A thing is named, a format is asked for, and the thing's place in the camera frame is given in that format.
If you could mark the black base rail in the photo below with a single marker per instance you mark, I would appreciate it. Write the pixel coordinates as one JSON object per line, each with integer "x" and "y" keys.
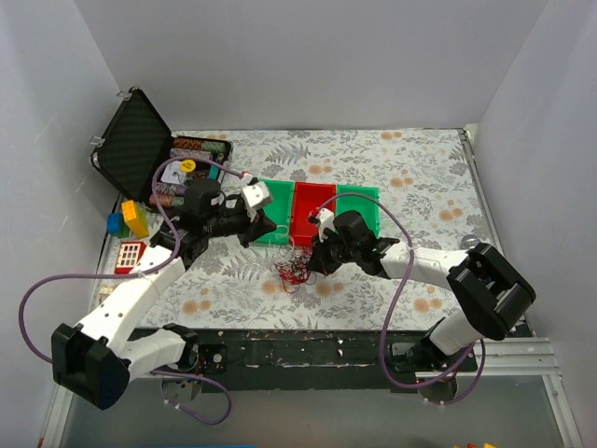
{"x": 305, "y": 359}

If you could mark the red white toy brick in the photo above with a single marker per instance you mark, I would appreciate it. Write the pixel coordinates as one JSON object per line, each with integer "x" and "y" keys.
{"x": 129, "y": 254}

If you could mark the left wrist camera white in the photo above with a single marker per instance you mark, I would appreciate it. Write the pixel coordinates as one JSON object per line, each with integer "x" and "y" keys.
{"x": 256, "y": 196}

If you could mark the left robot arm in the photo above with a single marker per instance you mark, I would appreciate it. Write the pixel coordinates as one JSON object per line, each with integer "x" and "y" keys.
{"x": 96, "y": 358}

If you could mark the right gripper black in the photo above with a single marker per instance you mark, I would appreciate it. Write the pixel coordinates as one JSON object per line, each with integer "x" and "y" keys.
{"x": 324, "y": 253}

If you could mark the black poker chip case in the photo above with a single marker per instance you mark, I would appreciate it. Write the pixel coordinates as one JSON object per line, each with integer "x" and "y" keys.
{"x": 137, "y": 140}

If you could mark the blue toy brick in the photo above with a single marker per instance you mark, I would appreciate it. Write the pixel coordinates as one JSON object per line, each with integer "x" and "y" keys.
{"x": 114, "y": 223}

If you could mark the green toy brick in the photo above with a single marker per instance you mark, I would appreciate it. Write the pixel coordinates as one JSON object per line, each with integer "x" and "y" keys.
{"x": 124, "y": 232}

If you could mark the green plastic bin right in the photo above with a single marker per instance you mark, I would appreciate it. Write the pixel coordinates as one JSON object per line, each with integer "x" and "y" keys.
{"x": 353, "y": 198}

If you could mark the yellow toy brick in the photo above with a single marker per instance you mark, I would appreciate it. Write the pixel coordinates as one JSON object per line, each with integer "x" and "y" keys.
{"x": 135, "y": 218}

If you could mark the green plastic bin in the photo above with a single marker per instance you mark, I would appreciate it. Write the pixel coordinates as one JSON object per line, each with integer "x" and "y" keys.
{"x": 279, "y": 211}
{"x": 353, "y": 198}

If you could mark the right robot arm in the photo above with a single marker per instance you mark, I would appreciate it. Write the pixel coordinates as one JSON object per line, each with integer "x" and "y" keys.
{"x": 492, "y": 294}

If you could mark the red plastic bin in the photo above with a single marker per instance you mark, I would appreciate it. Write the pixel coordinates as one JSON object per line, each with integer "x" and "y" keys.
{"x": 310, "y": 210}

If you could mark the green plastic bin left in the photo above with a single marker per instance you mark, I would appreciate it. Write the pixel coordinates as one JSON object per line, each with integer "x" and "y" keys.
{"x": 279, "y": 211}

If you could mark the yellow poker dealer chip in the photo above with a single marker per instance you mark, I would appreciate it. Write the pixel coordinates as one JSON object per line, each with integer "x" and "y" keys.
{"x": 187, "y": 166}

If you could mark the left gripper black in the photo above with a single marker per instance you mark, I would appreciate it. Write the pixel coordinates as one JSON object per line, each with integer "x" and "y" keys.
{"x": 249, "y": 225}

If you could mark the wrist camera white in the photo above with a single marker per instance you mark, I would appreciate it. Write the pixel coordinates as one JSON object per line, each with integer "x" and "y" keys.
{"x": 323, "y": 220}
{"x": 256, "y": 196}

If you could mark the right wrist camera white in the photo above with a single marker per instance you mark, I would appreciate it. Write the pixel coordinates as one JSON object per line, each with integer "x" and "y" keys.
{"x": 323, "y": 220}

